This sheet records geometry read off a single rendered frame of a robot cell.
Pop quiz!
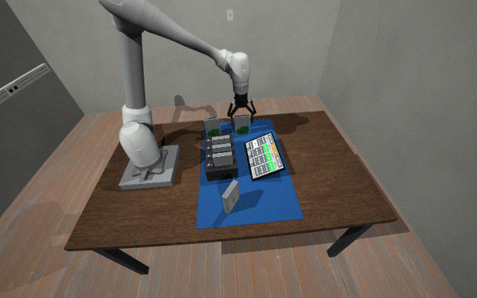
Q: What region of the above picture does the status display screen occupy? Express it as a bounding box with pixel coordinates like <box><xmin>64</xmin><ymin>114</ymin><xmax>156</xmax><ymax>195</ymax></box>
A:
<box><xmin>245</xmin><ymin>132</ymin><xmax>286</xmax><ymax>181</ymax></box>

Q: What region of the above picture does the dark grey drive dock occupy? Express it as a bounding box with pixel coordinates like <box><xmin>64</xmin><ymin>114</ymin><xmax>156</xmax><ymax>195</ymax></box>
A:
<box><xmin>205</xmin><ymin>133</ymin><xmax>238</xmax><ymax>181</ymax></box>

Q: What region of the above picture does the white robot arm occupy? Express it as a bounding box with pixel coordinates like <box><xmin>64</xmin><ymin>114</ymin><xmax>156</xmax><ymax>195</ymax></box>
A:
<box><xmin>98</xmin><ymin>0</ymin><xmax>250</xmax><ymax>180</ymax></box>

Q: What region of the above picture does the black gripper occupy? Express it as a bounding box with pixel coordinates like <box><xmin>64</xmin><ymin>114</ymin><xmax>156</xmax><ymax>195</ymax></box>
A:
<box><xmin>227</xmin><ymin>93</ymin><xmax>257</xmax><ymax>125</ymax></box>

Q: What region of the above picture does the blue flat mat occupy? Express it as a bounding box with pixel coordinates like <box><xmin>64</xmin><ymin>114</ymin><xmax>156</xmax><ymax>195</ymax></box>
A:
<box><xmin>196</xmin><ymin>119</ymin><xmax>303</xmax><ymax>229</ymax></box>

